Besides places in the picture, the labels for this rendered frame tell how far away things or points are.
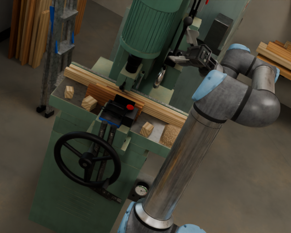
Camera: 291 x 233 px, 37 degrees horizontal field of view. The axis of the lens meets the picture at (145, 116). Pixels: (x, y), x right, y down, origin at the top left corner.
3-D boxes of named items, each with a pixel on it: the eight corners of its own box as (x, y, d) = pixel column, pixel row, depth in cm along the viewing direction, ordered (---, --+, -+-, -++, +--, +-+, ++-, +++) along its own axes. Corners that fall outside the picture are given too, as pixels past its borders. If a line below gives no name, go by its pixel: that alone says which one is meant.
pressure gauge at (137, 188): (131, 194, 200) (136, 183, 195) (133, 188, 203) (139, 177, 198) (143, 200, 200) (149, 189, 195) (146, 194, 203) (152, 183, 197)
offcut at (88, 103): (88, 111, 187) (91, 105, 185) (81, 105, 188) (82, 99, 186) (95, 107, 190) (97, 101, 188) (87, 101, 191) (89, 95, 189)
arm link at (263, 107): (288, 112, 126) (282, 64, 187) (249, 92, 127) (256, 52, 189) (268, 145, 130) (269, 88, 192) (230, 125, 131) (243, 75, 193)
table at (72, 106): (37, 116, 183) (39, 106, 180) (66, 80, 207) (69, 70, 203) (169, 177, 183) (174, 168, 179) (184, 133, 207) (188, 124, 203)
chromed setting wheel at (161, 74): (149, 92, 201) (158, 71, 194) (155, 78, 211) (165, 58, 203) (155, 95, 201) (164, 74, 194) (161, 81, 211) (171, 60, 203)
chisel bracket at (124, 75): (113, 88, 191) (119, 72, 185) (124, 72, 202) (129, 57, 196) (129, 95, 190) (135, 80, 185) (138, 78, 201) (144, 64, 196)
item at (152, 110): (63, 75, 199) (64, 68, 197) (64, 73, 201) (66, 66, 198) (197, 136, 199) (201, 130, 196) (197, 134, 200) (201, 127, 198)
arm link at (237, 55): (252, 58, 192) (239, 82, 190) (228, 45, 193) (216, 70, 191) (257, 50, 183) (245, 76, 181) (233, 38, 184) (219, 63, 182)
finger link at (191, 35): (197, 20, 167) (203, 43, 170) (186, 21, 172) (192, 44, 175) (192, 22, 165) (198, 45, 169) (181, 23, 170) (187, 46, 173)
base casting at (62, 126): (51, 129, 199) (54, 114, 193) (95, 68, 244) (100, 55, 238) (141, 170, 198) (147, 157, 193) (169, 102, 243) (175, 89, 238)
